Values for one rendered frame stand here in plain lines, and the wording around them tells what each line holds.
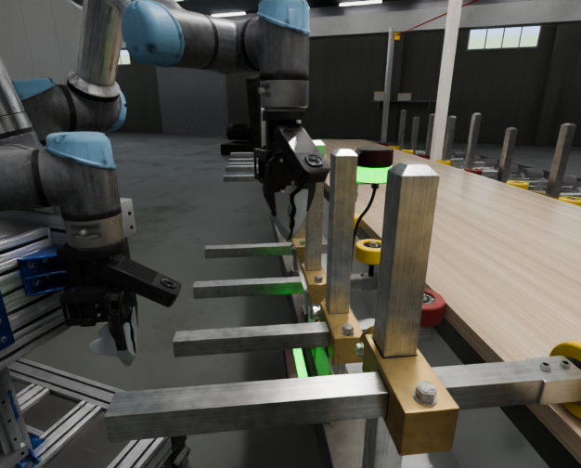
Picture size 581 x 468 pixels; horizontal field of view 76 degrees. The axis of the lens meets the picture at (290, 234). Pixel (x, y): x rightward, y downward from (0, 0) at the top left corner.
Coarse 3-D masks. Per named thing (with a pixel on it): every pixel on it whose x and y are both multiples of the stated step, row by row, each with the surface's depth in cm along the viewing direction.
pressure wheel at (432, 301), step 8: (424, 296) 63; (432, 296) 64; (440, 296) 64; (424, 304) 61; (432, 304) 61; (440, 304) 61; (424, 312) 60; (432, 312) 60; (440, 312) 61; (424, 320) 60; (432, 320) 61; (440, 320) 62
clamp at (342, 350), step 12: (324, 300) 71; (324, 312) 66; (336, 324) 62; (336, 336) 59; (348, 336) 59; (336, 348) 59; (348, 348) 59; (336, 360) 60; (348, 360) 60; (360, 360) 60
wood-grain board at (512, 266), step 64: (384, 192) 140; (448, 192) 140; (512, 192) 140; (448, 256) 82; (512, 256) 82; (576, 256) 82; (448, 320) 62; (512, 320) 58; (576, 320) 58; (576, 448) 38
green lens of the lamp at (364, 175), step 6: (360, 168) 57; (366, 168) 57; (372, 168) 56; (378, 168) 56; (384, 168) 57; (360, 174) 58; (366, 174) 57; (372, 174) 57; (378, 174) 57; (384, 174) 57; (360, 180) 58; (366, 180) 57; (372, 180) 57; (378, 180) 57; (384, 180) 57
